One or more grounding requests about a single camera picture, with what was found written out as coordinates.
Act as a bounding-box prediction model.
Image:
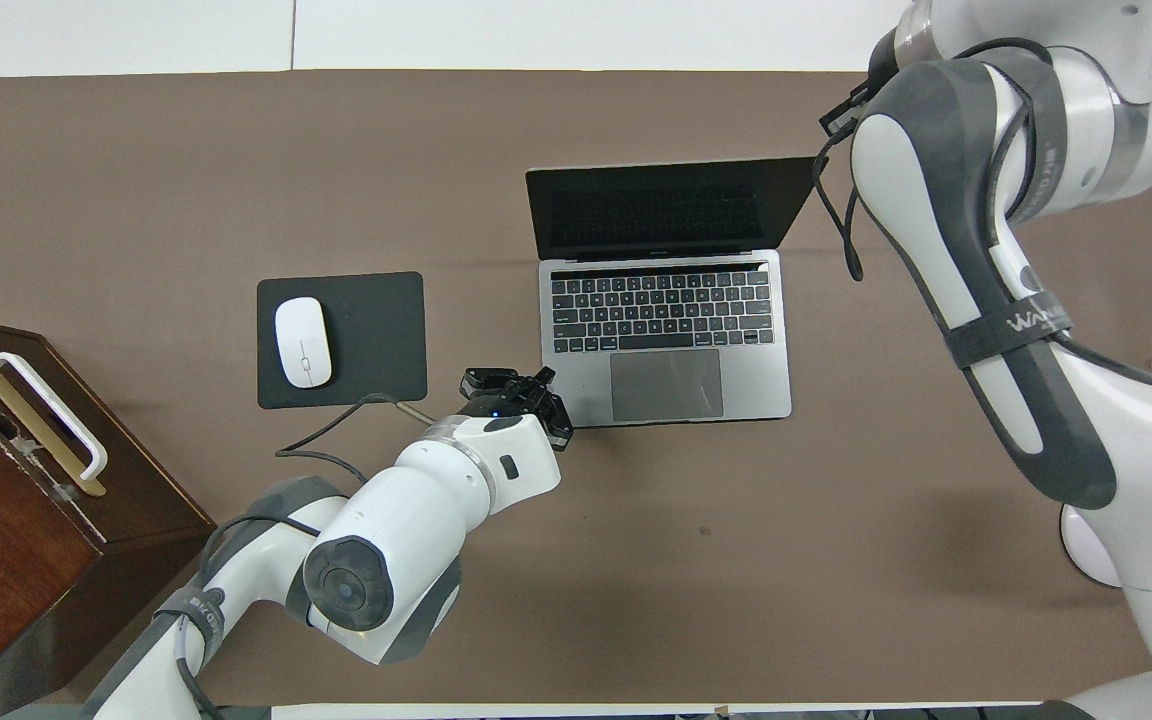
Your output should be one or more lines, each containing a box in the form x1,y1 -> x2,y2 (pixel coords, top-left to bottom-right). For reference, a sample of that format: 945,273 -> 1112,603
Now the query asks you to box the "black mouse pad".
256,271 -> 429,410

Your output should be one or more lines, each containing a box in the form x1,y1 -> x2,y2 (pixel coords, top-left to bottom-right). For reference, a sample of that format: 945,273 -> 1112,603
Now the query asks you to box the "brass handle plate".
0,352 -> 107,498

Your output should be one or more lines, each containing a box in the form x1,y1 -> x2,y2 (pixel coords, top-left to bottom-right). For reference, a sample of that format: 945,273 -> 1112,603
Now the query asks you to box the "dark brown wooden box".
0,312 -> 220,716

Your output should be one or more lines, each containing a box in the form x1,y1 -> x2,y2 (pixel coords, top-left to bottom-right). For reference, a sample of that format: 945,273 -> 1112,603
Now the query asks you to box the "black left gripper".
454,368 -> 576,452

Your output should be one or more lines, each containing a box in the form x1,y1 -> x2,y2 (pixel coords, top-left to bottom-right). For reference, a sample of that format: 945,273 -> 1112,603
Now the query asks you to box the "white box handle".
0,351 -> 109,482

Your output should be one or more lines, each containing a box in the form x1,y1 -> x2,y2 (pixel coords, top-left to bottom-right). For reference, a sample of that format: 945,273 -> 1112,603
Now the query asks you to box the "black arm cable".
813,145 -> 865,283
276,393 -> 437,486

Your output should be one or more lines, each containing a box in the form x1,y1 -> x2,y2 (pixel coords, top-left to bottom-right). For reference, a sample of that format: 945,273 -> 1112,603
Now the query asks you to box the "brown table mat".
0,69 -> 1152,706

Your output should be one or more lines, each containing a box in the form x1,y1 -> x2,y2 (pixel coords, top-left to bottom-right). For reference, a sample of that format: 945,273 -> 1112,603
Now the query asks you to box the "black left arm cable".
276,393 -> 437,486

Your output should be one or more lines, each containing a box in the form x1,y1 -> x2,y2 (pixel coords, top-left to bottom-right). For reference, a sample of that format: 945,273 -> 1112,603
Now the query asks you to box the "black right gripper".
821,85 -> 882,138

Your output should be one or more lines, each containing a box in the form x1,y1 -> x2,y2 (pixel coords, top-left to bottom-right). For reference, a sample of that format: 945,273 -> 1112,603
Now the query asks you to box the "white desk lamp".
1059,503 -> 1127,589

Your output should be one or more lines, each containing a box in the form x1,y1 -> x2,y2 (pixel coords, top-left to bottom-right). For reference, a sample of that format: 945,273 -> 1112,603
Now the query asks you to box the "white computer mouse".
274,297 -> 333,389

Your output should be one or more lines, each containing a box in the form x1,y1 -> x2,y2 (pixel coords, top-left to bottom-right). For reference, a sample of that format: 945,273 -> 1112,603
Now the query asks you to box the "silver grey laptop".
525,157 -> 819,429

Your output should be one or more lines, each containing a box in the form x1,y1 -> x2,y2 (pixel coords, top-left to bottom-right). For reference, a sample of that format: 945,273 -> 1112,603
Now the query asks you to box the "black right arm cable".
813,145 -> 865,283

